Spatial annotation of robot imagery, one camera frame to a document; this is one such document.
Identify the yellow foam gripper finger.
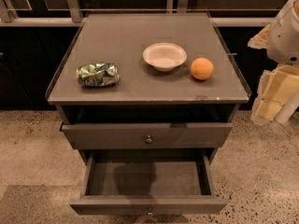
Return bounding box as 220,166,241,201
248,25,270,49
251,63,299,125

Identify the orange fruit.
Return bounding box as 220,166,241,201
191,58,214,80

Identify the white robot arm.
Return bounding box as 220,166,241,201
248,0,299,125

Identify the upper grey drawer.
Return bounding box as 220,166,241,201
62,122,232,149

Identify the grey drawer cabinet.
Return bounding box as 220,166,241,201
46,13,250,158

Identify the open middle grey drawer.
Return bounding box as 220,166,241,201
70,148,228,215

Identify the white pipe leg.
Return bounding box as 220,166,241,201
276,91,299,124

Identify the white paper bowl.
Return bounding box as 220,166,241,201
143,43,187,72

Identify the crushed green can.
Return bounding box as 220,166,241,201
77,63,120,87

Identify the metal shelf frame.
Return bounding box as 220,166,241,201
0,0,288,27

